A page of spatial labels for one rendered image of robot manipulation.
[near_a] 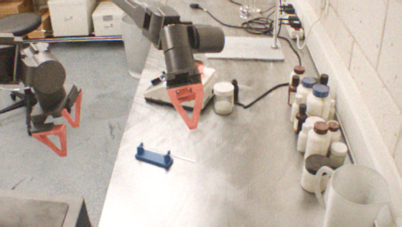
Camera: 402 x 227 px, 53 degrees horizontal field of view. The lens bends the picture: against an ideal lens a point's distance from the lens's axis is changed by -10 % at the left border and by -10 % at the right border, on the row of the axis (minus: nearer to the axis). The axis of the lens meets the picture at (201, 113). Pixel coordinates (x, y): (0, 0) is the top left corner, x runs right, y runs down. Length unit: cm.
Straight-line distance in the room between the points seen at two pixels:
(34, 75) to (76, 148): 182
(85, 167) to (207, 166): 132
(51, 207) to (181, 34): 96
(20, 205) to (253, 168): 92
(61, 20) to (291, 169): 279
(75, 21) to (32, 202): 218
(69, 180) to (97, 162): 20
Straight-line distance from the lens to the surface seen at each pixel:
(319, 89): 124
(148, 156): 115
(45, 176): 236
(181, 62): 84
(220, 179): 109
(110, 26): 351
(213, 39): 89
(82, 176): 231
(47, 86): 72
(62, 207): 162
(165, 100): 136
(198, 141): 121
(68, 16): 360
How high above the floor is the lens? 147
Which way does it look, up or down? 33 degrees down
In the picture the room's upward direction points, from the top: straight up
